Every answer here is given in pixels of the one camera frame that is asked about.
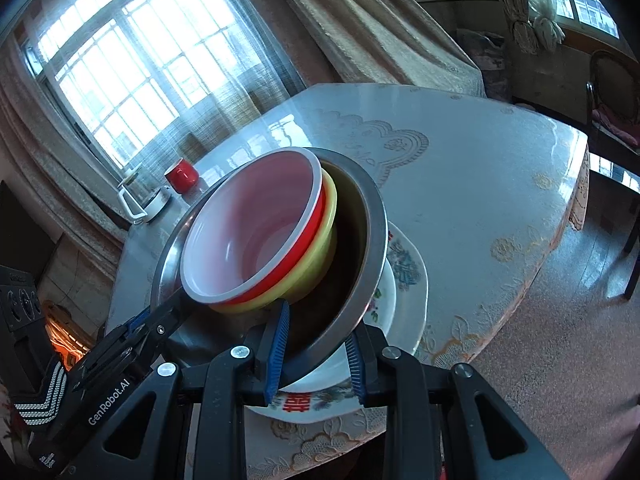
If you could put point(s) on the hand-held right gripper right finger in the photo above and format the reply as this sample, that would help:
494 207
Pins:
356 370

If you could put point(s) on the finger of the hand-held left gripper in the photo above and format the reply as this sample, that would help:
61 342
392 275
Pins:
167 322
136 323

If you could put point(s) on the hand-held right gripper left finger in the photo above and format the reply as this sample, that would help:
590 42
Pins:
277 360

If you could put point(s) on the white floral plate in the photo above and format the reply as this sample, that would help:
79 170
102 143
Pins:
382 300

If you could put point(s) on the large white red-print plate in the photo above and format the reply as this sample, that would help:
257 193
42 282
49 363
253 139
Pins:
407 285

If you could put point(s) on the yellow plastic bowl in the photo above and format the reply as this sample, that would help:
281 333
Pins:
320 255

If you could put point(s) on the red plastic bowl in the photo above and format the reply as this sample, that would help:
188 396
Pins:
250 230

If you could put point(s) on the stainless steel bowl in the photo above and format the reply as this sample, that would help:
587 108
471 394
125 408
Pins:
360 240

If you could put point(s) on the black speaker box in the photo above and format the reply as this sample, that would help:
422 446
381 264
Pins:
20 320

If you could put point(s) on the dark television screen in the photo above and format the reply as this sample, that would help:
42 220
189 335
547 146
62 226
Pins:
22 240

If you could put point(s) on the red cup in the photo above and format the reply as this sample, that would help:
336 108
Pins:
181 176

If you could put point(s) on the sheer white curtain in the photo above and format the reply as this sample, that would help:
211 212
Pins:
260 90

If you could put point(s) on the large barred window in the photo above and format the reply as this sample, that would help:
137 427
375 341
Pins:
140 60

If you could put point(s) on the dark wooden chair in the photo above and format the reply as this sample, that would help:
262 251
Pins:
632 270

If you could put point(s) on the red chair cushion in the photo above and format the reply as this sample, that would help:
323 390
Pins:
617 127

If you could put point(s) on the wooden chair with oval back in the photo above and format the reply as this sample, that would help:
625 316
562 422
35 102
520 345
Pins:
612 80

